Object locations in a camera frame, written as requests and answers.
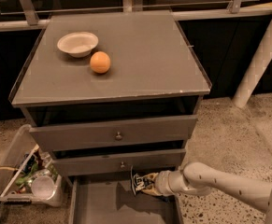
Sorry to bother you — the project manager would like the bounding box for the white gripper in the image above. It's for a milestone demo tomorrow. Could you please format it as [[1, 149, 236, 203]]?
[[142, 171, 174, 197]]

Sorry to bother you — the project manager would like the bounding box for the blue chip bag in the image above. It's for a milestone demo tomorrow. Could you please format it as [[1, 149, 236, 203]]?
[[130, 169, 154, 196]]

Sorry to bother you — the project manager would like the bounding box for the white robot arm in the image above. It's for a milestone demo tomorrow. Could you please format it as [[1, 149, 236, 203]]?
[[132, 162, 272, 224]]

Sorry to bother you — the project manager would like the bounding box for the grey middle drawer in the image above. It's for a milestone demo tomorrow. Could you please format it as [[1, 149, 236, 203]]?
[[52, 148, 185, 176]]

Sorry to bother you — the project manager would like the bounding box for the grey drawer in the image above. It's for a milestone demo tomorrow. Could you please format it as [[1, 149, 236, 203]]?
[[52, 148, 185, 176], [30, 115, 197, 151], [68, 172, 183, 224]]

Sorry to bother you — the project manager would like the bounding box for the metal top drawer knob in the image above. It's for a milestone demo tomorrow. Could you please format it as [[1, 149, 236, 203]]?
[[115, 132, 122, 141]]

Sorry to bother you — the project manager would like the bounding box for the grey bottom drawer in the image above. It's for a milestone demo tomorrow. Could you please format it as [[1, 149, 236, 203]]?
[[68, 172, 183, 224]]

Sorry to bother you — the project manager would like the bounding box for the grey top drawer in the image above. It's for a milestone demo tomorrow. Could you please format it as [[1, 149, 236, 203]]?
[[30, 115, 197, 151]]

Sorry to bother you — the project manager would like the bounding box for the grey drawer cabinet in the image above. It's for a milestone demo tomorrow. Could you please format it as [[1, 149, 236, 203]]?
[[8, 10, 212, 224]]

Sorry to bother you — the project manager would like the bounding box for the white cup in bin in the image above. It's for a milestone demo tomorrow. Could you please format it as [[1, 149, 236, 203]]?
[[31, 175, 54, 199]]

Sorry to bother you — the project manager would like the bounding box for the clear plastic bin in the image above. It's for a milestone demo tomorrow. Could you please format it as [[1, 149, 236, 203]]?
[[0, 125, 63, 207]]

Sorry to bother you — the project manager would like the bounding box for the white stick in bin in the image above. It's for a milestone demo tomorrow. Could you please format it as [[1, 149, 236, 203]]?
[[0, 144, 39, 197]]

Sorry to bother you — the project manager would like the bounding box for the orange fruit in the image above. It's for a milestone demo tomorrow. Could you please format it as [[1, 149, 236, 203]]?
[[90, 51, 111, 74]]

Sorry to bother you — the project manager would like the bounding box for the white paper bowl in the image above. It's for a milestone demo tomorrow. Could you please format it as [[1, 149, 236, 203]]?
[[57, 32, 99, 58]]

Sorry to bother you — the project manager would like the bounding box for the white slanted post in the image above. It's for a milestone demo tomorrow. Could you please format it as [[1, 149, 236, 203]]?
[[232, 20, 272, 108]]

